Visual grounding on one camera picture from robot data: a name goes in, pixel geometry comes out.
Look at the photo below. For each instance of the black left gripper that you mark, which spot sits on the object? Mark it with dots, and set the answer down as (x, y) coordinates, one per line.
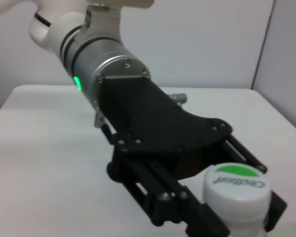
(150, 118)

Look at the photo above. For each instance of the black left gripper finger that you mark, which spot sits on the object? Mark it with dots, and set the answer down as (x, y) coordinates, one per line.
(167, 205)
(277, 209)

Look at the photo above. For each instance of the clear water bottle green label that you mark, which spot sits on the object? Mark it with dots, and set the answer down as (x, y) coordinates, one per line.
(234, 197)

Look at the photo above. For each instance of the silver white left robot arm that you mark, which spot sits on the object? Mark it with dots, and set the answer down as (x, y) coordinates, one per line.
(98, 56)

